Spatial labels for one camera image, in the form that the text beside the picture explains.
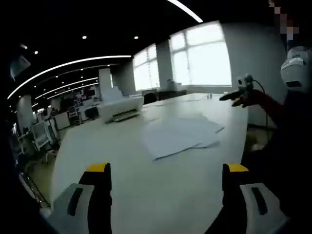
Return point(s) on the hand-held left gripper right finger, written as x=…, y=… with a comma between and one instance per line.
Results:
x=231, y=195

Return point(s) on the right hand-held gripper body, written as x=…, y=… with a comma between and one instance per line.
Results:
x=245, y=84

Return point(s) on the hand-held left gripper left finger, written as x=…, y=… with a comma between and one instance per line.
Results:
x=97, y=190

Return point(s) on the stack of white printing papers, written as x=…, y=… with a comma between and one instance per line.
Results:
x=180, y=136

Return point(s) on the bright window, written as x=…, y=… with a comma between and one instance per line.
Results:
x=146, y=73
x=202, y=61

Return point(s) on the white table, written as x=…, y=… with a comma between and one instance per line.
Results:
x=122, y=151

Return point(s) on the worn white chest device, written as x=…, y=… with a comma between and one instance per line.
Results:
x=292, y=73

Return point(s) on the operator in black shirt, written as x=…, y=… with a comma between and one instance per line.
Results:
x=287, y=158

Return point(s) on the white office chair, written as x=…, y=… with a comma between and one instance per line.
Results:
x=40, y=134

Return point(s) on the black office chair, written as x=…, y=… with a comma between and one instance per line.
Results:
x=150, y=98

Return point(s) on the white printer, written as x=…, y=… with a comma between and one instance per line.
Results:
x=119, y=107

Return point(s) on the long ceiling light strip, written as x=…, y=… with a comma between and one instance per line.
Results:
x=187, y=11

